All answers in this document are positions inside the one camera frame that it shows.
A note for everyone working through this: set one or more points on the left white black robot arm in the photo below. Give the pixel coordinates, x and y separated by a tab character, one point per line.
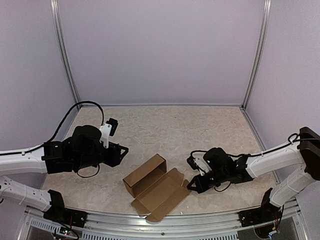
88	146

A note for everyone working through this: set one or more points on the brown cardboard box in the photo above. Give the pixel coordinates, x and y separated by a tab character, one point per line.
156	190

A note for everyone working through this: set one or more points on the aluminium frame post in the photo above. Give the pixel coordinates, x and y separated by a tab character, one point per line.
258	53
55	11

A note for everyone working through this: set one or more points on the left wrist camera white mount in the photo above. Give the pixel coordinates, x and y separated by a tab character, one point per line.
107	130

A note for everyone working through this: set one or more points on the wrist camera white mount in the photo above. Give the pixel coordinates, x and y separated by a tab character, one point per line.
197	164
107	130

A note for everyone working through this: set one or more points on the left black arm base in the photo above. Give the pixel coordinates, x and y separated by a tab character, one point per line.
58	213

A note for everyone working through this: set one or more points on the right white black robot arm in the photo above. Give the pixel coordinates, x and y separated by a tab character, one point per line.
301	149

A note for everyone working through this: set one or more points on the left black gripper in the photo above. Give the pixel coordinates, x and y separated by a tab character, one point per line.
114	159

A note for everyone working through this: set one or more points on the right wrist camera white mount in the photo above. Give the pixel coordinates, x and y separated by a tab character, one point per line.
197	164

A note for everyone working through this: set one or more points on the front aluminium rail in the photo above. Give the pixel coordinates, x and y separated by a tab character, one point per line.
114	226

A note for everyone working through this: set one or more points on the left aluminium frame post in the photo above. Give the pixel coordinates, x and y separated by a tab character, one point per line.
55	11

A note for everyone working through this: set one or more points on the right aluminium frame post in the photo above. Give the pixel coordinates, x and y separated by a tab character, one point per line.
258	53

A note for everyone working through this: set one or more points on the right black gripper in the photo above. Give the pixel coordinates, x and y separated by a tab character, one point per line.
201	187

